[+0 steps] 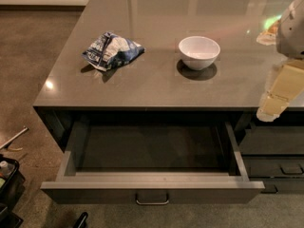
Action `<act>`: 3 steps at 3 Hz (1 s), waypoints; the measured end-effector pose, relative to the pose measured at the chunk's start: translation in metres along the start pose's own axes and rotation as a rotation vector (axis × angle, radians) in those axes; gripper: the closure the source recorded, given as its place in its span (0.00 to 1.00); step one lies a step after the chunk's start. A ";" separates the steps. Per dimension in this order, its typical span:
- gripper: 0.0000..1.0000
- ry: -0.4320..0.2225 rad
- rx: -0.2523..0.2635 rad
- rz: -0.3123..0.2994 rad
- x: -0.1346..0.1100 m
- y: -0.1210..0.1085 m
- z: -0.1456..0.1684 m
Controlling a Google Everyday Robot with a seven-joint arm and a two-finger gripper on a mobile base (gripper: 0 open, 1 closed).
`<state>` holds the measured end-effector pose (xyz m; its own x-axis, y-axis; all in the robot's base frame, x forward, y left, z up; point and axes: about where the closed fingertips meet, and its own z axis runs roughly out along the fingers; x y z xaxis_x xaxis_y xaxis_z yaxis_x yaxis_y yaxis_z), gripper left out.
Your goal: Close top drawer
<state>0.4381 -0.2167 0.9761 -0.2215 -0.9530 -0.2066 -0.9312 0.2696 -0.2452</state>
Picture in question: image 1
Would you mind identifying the black object on floor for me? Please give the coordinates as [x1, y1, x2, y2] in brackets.
[73, 212, 88, 228]

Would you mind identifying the grey counter cabinet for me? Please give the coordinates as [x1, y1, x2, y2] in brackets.
[32, 0, 304, 195]

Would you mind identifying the white ceramic bowl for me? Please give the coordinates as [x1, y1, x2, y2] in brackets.
[179, 36, 220, 70]

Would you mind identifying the black bin with bottles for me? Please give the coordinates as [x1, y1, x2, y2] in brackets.
[0, 157, 25, 228]

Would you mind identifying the metal rod on floor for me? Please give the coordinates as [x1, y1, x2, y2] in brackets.
[0, 126, 29, 152]

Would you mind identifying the grey top drawer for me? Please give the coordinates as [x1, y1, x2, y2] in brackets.
[41, 122, 264, 204]

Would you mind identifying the metal drawer handle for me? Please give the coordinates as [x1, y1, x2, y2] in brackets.
[135, 193, 170, 206]

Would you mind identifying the blue white chip bag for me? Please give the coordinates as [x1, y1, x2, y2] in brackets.
[82, 31, 145, 71]

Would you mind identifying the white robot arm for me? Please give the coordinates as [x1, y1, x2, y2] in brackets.
[256, 0, 304, 123]

